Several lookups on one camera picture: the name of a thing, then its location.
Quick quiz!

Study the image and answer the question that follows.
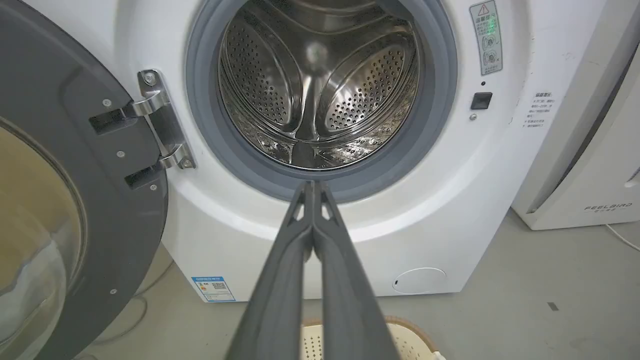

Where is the white Feelbird appliance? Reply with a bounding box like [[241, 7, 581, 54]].
[[511, 0, 640, 231]]

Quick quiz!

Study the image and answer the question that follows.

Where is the grey washing machine door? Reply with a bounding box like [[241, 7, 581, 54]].
[[0, 0, 169, 360]]

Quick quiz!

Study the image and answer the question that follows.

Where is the cream plastic laundry basket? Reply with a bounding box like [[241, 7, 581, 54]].
[[301, 316, 446, 360]]

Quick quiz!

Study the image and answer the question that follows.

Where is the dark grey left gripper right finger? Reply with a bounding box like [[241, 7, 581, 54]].
[[312, 181, 401, 360]]

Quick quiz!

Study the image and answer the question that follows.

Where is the white front-load washing machine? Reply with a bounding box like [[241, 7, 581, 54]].
[[22, 0, 608, 304]]

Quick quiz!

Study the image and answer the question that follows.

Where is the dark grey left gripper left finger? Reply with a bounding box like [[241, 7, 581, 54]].
[[226, 181, 315, 360]]

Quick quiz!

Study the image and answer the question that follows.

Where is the white power cable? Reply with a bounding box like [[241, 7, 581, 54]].
[[605, 223, 640, 252]]

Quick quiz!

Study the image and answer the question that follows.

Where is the chrome washer door hinge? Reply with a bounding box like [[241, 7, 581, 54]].
[[131, 69, 196, 170]]

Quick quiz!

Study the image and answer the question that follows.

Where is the grey floor cable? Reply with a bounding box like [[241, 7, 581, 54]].
[[75, 260, 176, 360]]

